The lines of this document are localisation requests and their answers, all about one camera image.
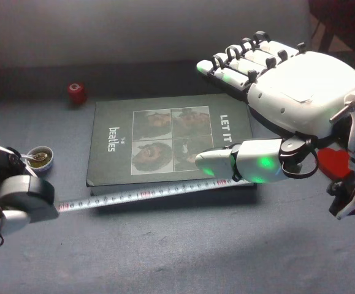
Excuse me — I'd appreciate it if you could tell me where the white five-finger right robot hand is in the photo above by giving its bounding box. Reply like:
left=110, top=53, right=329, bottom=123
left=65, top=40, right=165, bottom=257
left=195, top=30, right=355, bottom=184

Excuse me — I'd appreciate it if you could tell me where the measuring tape strip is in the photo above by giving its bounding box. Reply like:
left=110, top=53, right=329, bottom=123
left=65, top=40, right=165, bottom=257
left=0, top=175, right=244, bottom=224

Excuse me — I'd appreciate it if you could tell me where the black Let It Be album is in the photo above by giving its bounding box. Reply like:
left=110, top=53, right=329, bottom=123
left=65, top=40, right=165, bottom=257
left=86, top=93, right=258, bottom=197

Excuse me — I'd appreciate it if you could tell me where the red heart toy block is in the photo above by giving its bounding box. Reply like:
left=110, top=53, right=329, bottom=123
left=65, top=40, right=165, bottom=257
left=316, top=147, right=354, bottom=178

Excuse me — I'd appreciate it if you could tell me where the small toy soup bowl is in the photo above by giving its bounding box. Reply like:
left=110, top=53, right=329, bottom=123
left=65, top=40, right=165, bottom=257
left=20, top=146, right=55, bottom=176

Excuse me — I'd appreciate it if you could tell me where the red toy cylinder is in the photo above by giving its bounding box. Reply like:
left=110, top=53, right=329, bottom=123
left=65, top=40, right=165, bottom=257
left=66, top=81, right=88, bottom=106

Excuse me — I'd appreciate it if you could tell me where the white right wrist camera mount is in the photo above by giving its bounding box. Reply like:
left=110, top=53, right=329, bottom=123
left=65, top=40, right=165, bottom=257
left=327, top=176, right=355, bottom=221

